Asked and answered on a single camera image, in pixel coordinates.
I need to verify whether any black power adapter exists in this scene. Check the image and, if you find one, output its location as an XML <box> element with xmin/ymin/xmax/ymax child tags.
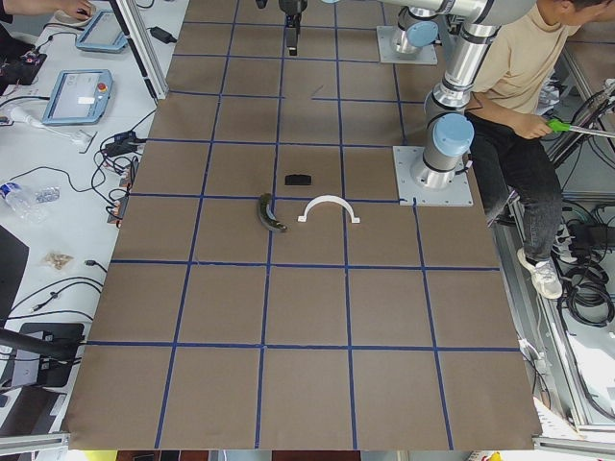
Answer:
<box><xmin>149</xmin><ymin>26</ymin><xmax>177</xmax><ymax>44</ymax></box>

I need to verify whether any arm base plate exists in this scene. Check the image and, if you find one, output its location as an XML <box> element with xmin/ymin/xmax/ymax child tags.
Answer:
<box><xmin>393</xmin><ymin>146</ymin><xmax>474</xmax><ymax>206</ymax></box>
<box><xmin>377</xmin><ymin>21</ymin><xmax>438</xmax><ymax>65</ymax></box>

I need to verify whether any black brake pad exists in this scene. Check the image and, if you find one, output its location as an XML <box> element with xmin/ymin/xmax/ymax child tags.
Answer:
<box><xmin>284</xmin><ymin>174</ymin><xmax>312</xmax><ymax>186</ymax></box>

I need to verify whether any aluminium frame post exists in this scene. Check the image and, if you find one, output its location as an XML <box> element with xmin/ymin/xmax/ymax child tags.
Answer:
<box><xmin>109</xmin><ymin>0</ymin><xmax>168</xmax><ymax>102</ymax></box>

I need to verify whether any near blue teach pendant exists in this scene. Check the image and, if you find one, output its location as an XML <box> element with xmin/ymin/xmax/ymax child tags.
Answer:
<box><xmin>42</xmin><ymin>69</ymin><xmax>113</xmax><ymax>126</ymax></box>

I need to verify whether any green handled grabber tool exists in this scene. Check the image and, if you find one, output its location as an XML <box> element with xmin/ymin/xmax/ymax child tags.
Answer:
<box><xmin>547</xmin><ymin>119</ymin><xmax>615</xmax><ymax>139</ymax></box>

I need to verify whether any person in beige shirt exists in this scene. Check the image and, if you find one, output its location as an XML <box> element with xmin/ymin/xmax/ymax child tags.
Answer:
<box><xmin>465</xmin><ymin>1</ymin><xmax>614</xmax><ymax>300</ymax></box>

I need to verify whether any blue teach pendant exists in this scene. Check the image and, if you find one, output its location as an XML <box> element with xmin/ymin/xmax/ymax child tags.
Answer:
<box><xmin>42</xmin><ymin>69</ymin><xmax>113</xmax><ymax>126</ymax></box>
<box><xmin>75</xmin><ymin>10</ymin><xmax>128</xmax><ymax>54</ymax></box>

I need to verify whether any clear plastic water bottle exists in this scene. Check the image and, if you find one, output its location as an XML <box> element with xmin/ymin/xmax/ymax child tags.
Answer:
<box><xmin>1</xmin><ymin>181</ymin><xmax>61</xmax><ymax>224</ymax></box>

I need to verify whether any green curved brake shoe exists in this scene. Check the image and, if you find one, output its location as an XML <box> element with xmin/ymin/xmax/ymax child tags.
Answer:
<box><xmin>258</xmin><ymin>193</ymin><xmax>288</xmax><ymax>232</ymax></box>

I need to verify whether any brown paper table mat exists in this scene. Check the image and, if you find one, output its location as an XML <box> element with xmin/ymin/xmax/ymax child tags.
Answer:
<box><xmin>64</xmin><ymin>1</ymin><xmax>540</xmax><ymax>452</ymax></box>

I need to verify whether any white curved plastic clamp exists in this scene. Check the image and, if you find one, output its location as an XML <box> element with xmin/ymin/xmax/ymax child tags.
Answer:
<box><xmin>297</xmin><ymin>194</ymin><xmax>361</xmax><ymax>224</ymax></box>

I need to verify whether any far blue teach pendant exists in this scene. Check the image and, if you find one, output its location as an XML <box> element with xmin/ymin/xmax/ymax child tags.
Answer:
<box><xmin>75</xmin><ymin>10</ymin><xmax>128</xmax><ymax>54</ymax></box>

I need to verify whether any second person hand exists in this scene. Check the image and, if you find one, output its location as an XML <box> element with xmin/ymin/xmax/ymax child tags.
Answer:
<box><xmin>56</xmin><ymin>0</ymin><xmax>95</xmax><ymax>21</ymax></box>

